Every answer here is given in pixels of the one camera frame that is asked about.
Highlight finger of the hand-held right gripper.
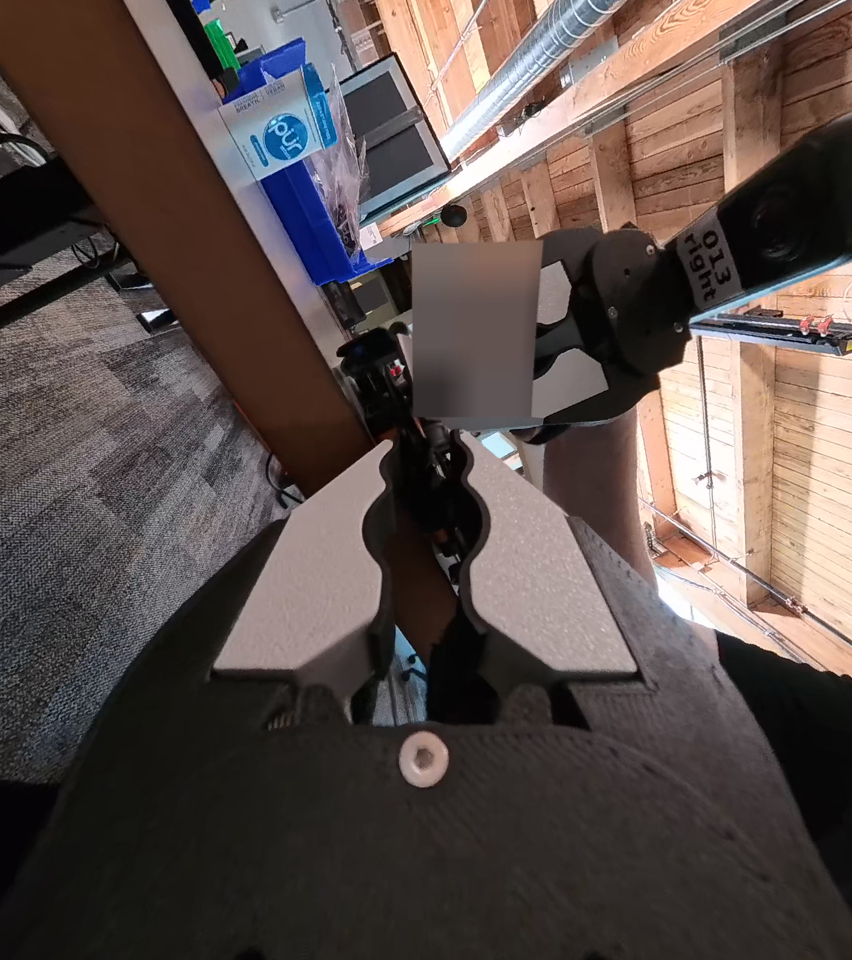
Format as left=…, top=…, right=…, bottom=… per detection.
left=538, top=261, right=586, bottom=327
left=531, top=347, right=612, bottom=426

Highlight blue and white gum box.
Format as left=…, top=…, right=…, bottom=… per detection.
left=217, top=63, right=340, bottom=181

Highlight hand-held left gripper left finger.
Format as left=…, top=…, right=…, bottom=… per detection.
left=210, top=441, right=397, bottom=702

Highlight clear plastic parts bags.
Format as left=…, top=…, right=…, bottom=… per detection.
left=312, top=67, right=372, bottom=262

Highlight grey framed monitor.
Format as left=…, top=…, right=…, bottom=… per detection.
left=334, top=51, right=452, bottom=225

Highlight blue storage bin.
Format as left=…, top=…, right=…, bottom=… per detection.
left=223, top=41, right=398, bottom=288

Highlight silver ventilation duct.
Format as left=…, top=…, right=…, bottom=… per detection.
left=439, top=0, right=631, bottom=162

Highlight stack of green bins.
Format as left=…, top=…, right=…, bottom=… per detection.
left=199, top=16, right=245, bottom=75

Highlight grey lego bumper assembly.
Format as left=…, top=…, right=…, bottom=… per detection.
left=388, top=420, right=487, bottom=579

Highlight black desk frame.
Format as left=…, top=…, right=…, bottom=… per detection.
left=0, top=157, right=172, bottom=354

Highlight black overhead pole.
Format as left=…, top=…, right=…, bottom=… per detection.
left=690, top=309, right=852, bottom=357

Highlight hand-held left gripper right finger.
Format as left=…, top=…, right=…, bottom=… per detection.
left=458, top=432, right=640, bottom=690

